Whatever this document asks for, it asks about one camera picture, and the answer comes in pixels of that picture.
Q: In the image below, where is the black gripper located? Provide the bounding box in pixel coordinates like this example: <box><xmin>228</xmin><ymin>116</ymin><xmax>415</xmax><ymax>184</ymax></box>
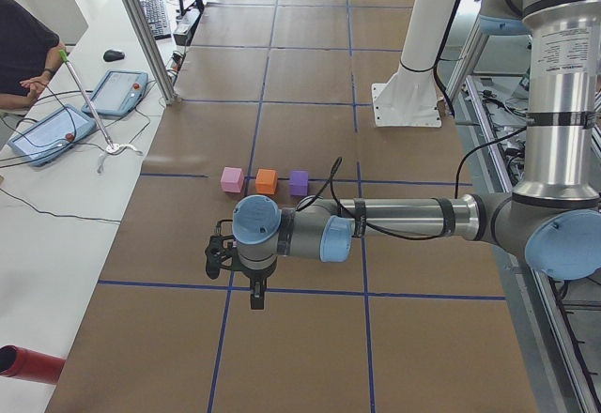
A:
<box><xmin>239</xmin><ymin>257</ymin><xmax>277</xmax><ymax>310</ymax></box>

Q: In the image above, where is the orange foam block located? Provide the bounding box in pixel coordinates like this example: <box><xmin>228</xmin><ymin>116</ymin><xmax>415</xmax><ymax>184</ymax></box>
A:
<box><xmin>254</xmin><ymin>168</ymin><xmax>278</xmax><ymax>195</ymax></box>

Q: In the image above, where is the pink foam block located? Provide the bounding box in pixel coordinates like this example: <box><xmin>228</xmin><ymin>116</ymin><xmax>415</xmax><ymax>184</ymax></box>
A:
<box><xmin>220</xmin><ymin>166</ymin><xmax>245</xmax><ymax>193</ymax></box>

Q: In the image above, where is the purple foam block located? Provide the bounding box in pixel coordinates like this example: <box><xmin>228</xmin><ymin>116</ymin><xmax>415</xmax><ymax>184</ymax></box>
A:
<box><xmin>288</xmin><ymin>170</ymin><xmax>309</xmax><ymax>197</ymax></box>

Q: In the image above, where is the blue teach pendant far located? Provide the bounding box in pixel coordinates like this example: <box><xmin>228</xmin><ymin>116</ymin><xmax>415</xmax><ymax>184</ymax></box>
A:
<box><xmin>90</xmin><ymin>70</ymin><xmax>148</xmax><ymax>117</ymax></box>

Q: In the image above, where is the blue teach pendant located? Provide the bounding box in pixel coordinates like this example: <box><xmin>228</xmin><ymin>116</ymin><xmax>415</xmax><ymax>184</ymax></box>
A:
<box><xmin>8</xmin><ymin>104</ymin><xmax>96</xmax><ymax>166</ymax></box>
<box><xmin>90</xmin><ymin>70</ymin><xmax>148</xmax><ymax>117</ymax></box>

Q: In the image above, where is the red cylinder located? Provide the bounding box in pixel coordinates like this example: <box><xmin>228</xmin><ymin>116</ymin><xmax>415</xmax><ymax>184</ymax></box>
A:
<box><xmin>1</xmin><ymin>345</ymin><xmax>66</xmax><ymax>385</ymax></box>

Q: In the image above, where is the blue teach pendant near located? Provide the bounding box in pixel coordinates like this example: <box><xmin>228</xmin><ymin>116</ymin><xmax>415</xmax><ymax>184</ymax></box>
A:
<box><xmin>8</xmin><ymin>104</ymin><xmax>96</xmax><ymax>166</ymax></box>

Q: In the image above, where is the black computer mouse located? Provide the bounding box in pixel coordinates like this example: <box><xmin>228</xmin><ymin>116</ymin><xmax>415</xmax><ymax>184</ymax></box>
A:
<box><xmin>102</xmin><ymin>49</ymin><xmax>125</xmax><ymax>62</ymax></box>

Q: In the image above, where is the black keyboard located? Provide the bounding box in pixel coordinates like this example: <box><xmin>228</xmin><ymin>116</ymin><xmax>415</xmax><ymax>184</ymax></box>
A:
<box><xmin>140</xmin><ymin>0</ymin><xmax>171</xmax><ymax>40</ymax></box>

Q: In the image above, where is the metal rod with green tip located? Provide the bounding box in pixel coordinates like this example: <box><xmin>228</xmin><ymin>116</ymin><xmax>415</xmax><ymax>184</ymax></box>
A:
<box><xmin>58</xmin><ymin>50</ymin><xmax>116</xmax><ymax>154</ymax></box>

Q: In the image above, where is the person in dark shirt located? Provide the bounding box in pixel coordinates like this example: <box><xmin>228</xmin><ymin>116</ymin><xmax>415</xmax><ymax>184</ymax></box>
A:
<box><xmin>1</xmin><ymin>0</ymin><xmax>66</xmax><ymax>110</ymax></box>

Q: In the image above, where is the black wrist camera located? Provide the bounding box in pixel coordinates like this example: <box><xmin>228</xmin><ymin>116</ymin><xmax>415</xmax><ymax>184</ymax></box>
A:
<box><xmin>205</xmin><ymin>235</ymin><xmax>235</xmax><ymax>280</ymax></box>

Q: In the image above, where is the black camera cable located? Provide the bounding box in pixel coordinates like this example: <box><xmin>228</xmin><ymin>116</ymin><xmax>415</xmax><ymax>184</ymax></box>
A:
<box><xmin>215</xmin><ymin>156</ymin><xmax>530</xmax><ymax>241</ymax></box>

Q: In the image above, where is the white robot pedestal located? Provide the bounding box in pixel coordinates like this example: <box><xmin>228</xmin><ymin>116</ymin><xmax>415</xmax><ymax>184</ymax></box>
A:
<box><xmin>372</xmin><ymin>0</ymin><xmax>461</xmax><ymax>128</ymax></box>

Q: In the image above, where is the aluminium frame post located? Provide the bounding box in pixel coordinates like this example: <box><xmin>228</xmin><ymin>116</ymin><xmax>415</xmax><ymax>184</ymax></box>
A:
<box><xmin>121</xmin><ymin>0</ymin><xmax>177</xmax><ymax>105</ymax></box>

